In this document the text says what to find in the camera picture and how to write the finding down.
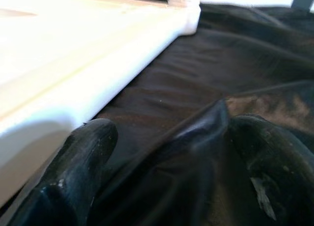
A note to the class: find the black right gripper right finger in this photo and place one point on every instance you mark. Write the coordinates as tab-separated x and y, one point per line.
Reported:
277	167

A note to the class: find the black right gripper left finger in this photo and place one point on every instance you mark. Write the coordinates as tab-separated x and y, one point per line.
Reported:
71	177

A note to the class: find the white plastic table top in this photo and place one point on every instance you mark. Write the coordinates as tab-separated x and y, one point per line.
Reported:
73	51

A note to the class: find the black plastic table cover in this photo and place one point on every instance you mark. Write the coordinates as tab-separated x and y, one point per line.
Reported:
220	64

